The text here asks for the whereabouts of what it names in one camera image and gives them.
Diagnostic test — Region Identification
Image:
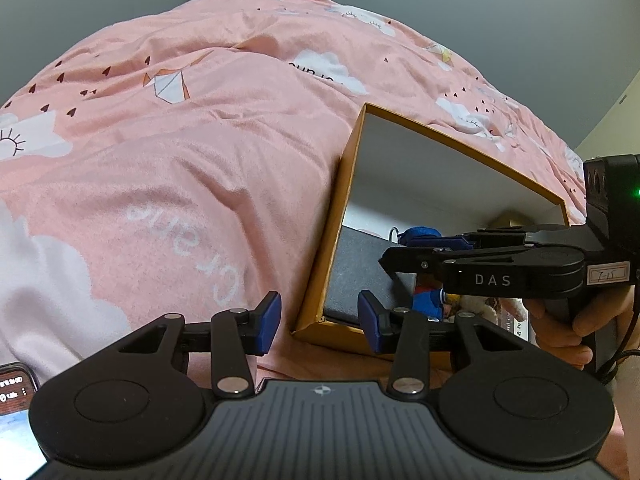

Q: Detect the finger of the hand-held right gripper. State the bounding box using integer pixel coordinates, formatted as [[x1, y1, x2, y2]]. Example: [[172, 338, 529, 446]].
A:
[[407, 227, 541, 252], [378, 244, 523, 281]]

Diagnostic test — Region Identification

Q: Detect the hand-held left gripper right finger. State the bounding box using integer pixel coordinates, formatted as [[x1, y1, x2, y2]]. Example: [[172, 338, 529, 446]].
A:
[[357, 290, 531, 398]]

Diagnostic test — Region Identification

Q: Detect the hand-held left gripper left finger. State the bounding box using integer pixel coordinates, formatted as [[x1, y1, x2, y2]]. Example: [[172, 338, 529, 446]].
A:
[[117, 291, 282, 401]]

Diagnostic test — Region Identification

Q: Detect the duck plush toy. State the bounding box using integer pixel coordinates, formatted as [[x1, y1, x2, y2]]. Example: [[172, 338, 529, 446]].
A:
[[397, 226, 461, 323]]

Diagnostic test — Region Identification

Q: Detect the dark grey box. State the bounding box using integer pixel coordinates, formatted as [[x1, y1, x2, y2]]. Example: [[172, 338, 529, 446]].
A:
[[324, 225, 418, 332]]

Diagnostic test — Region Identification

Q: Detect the white crochet rabbit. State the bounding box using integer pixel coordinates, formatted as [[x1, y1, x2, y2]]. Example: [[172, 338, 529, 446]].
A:
[[450, 295, 501, 326]]

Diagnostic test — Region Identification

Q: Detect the orange cardboard box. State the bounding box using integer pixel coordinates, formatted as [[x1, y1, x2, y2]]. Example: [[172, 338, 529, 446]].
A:
[[290, 102, 571, 356]]

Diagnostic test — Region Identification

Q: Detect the person's right forearm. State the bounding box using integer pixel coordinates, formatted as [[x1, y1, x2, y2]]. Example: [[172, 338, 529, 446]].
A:
[[612, 350, 640, 461]]

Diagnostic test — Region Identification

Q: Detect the person's right hand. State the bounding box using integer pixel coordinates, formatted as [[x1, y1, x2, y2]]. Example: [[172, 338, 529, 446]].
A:
[[524, 285, 640, 371]]

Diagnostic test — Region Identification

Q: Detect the pink printed blanket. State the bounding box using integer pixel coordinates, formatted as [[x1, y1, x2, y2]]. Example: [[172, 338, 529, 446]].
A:
[[0, 0, 601, 396]]

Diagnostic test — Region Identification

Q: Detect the smartphone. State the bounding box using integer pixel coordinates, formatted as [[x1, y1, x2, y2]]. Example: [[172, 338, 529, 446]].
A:
[[0, 362, 42, 480]]

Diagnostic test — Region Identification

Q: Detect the black cable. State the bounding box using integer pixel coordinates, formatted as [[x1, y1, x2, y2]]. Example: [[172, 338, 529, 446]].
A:
[[595, 280, 640, 386]]

